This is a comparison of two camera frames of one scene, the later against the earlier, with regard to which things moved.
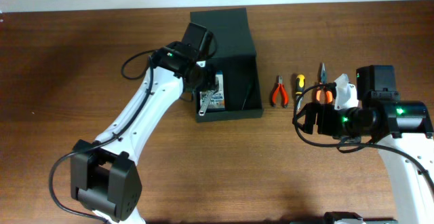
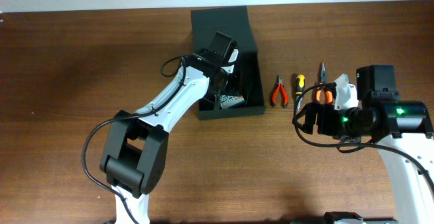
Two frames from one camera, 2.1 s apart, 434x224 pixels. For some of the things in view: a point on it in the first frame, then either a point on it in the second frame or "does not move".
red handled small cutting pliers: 285,98 does not move
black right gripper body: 325,119 does not move
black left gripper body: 210,80 to 223,90
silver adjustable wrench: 209,95 to 216,102
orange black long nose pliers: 329,92 does not move
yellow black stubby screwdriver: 300,89 does not move
